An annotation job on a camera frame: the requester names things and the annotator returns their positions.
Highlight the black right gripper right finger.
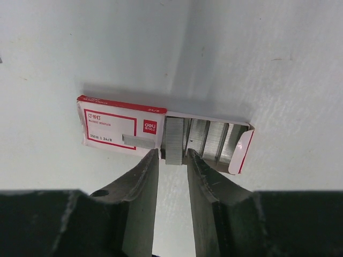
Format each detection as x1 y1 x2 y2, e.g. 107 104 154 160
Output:
187 149 342 256

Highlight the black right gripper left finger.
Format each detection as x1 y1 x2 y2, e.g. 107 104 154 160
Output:
1 149 159 256

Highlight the red white staple box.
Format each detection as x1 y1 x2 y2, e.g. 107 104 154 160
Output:
77 95 255 175

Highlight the grey staple strip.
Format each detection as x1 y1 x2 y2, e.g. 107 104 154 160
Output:
165 117 184 165

